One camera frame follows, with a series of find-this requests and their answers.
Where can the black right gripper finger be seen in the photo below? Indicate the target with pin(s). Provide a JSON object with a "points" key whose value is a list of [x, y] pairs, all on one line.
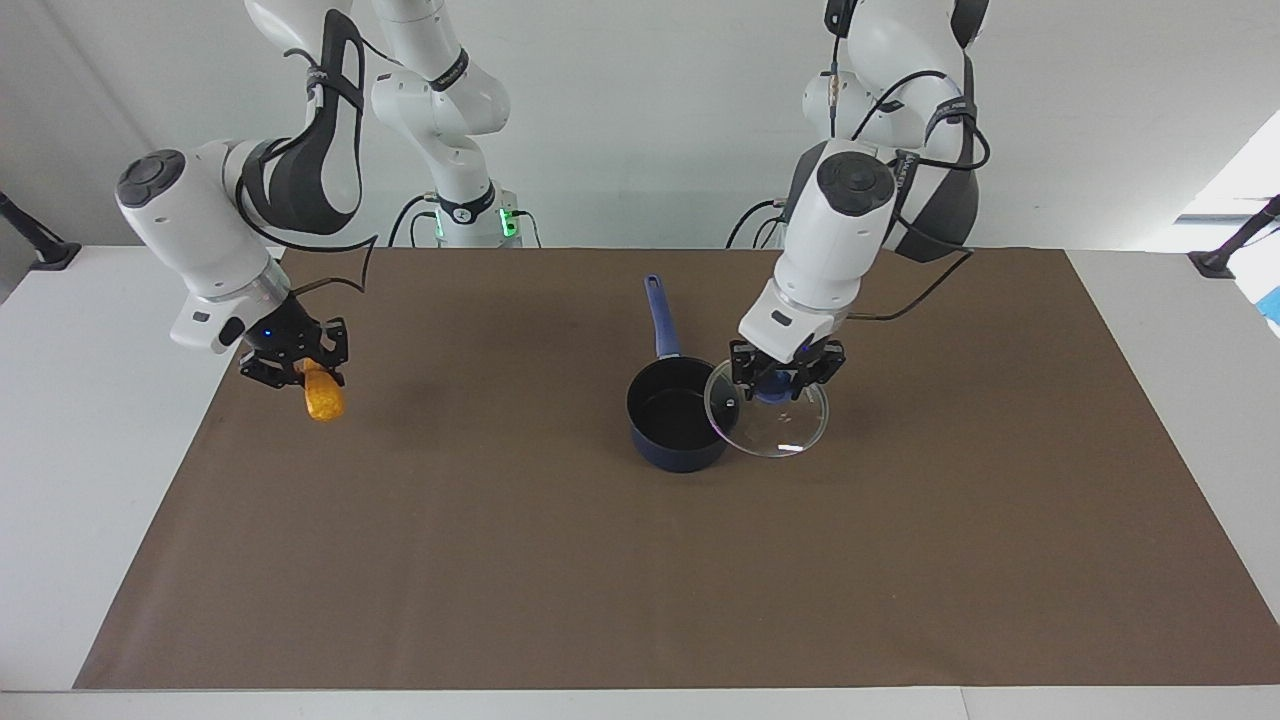
{"points": [[272, 372], [335, 345]]}

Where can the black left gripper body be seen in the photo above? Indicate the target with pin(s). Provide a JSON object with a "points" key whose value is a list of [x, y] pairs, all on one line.
{"points": [[785, 365]]}

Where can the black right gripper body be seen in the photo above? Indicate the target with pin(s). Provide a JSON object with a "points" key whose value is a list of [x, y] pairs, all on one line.
{"points": [[280, 330]]}

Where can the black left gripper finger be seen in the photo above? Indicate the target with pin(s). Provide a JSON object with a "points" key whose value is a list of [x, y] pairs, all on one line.
{"points": [[742, 370], [825, 362]]}

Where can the yellow toy corn cob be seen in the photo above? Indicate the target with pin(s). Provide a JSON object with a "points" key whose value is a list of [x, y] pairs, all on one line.
{"points": [[323, 400]]}

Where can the glass lid blue knob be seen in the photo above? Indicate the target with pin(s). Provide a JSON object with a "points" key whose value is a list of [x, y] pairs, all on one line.
{"points": [[785, 432]]}

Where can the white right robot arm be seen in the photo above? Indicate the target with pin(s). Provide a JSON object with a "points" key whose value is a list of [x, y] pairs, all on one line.
{"points": [[190, 230]]}

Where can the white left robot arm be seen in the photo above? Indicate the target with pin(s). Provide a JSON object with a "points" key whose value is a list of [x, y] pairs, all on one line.
{"points": [[830, 250]]}

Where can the brown table mat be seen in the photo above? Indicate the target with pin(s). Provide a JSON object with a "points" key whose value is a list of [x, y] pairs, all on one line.
{"points": [[500, 560]]}

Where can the blue object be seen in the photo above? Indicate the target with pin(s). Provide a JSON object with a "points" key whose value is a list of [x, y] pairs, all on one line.
{"points": [[1272, 305]]}

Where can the black camera stand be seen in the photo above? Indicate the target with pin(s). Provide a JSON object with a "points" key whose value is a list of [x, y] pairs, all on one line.
{"points": [[1215, 262], [55, 255]]}

